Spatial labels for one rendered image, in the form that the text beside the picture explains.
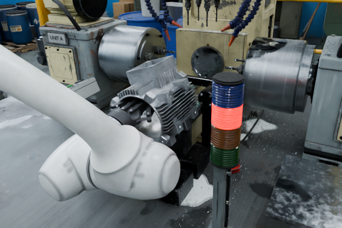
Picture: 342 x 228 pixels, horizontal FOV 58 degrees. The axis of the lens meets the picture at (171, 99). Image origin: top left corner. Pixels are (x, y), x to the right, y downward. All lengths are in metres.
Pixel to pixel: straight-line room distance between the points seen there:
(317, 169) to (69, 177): 0.61
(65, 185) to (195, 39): 0.87
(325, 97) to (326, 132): 0.11
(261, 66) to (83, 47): 0.73
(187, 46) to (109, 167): 0.89
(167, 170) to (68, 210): 0.46
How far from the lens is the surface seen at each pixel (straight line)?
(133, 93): 0.83
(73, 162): 0.64
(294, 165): 0.89
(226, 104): 0.58
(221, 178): 0.69
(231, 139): 0.62
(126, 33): 1.29
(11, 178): 1.13
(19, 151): 1.27
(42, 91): 0.50
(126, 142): 0.54
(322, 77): 0.99
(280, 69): 1.02
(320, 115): 1.03
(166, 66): 0.91
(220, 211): 0.75
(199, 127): 1.16
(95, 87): 1.03
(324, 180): 0.86
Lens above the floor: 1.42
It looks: 25 degrees down
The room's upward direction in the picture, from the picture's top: 2 degrees counter-clockwise
